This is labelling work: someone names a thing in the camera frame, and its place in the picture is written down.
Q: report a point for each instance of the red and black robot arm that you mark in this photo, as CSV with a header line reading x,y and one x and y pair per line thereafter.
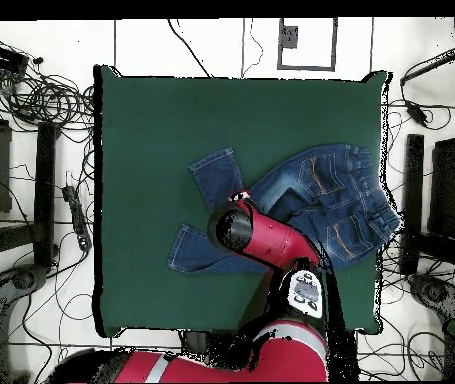
x,y
271,240

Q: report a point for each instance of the dark grey square plate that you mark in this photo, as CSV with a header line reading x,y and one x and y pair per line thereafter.
x,y
288,36

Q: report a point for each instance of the black stand bar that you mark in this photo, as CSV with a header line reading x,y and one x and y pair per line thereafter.
x,y
46,192
413,192

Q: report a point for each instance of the black power adapter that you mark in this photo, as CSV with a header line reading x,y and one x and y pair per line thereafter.
x,y
416,112

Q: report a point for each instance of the dark green table cloth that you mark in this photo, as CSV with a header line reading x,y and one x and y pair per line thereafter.
x,y
163,140

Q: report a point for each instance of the blue denim jeans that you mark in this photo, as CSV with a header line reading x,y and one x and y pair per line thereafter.
x,y
331,192

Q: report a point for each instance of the grey square floor frame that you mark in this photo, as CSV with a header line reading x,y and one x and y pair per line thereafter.
x,y
334,44

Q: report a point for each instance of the black power strip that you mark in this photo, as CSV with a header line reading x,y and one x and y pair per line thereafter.
x,y
78,220

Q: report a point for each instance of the black electronics box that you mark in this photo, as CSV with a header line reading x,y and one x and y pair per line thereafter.
x,y
1,56

